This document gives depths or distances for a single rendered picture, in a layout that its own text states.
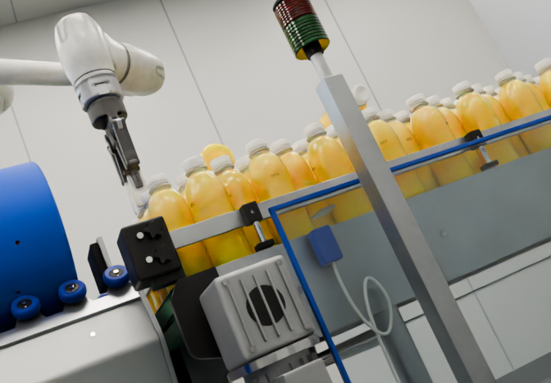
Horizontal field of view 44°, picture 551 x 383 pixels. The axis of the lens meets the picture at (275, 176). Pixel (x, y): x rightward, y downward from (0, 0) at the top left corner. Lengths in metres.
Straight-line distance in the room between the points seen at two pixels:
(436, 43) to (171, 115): 2.06
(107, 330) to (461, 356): 0.54
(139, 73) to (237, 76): 3.12
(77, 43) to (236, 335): 0.76
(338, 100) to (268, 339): 0.39
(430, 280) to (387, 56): 4.07
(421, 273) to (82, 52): 0.81
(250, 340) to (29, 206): 0.45
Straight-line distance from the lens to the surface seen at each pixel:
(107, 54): 1.45
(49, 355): 1.12
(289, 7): 1.14
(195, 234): 1.10
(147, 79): 1.56
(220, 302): 0.93
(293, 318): 0.95
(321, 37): 1.12
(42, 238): 1.16
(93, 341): 1.12
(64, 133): 4.40
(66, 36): 1.47
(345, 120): 1.07
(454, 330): 1.03
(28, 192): 1.18
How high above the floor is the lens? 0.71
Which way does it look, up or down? 15 degrees up
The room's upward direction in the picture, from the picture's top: 24 degrees counter-clockwise
